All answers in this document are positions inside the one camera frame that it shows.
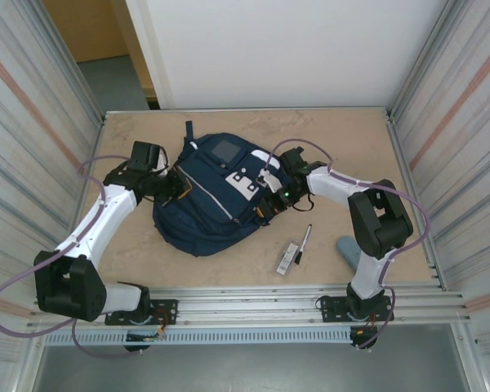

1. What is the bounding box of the navy blue backpack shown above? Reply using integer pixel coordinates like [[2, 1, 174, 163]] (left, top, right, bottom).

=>
[[152, 120, 316, 258]]

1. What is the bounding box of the teal sponge block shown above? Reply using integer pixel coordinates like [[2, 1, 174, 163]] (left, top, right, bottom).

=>
[[336, 235, 363, 271]]

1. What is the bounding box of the black marker pen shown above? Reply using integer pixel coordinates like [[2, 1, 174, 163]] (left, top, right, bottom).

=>
[[294, 224, 313, 265]]

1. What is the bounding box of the corrugated plastic side panel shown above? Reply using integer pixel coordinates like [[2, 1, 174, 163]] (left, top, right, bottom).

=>
[[0, 0, 106, 392], [390, 0, 490, 392]]

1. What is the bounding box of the wooden door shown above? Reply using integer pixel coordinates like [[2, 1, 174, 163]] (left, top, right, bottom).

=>
[[43, 0, 156, 111]]

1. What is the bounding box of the aluminium mounting rail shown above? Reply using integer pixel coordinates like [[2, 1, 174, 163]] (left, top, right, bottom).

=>
[[26, 285, 473, 332]]

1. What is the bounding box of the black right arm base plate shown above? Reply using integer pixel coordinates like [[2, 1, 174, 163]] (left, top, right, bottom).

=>
[[315, 295, 394, 324]]

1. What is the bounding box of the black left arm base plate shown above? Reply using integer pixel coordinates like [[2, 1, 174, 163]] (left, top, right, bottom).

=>
[[105, 299, 179, 327]]

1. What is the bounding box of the grey slotted cable duct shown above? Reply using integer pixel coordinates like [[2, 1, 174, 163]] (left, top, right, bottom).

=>
[[42, 328, 354, 347]]

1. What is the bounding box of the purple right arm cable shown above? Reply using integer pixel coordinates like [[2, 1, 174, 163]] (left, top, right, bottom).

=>
[[267, 138, 432, 350]]

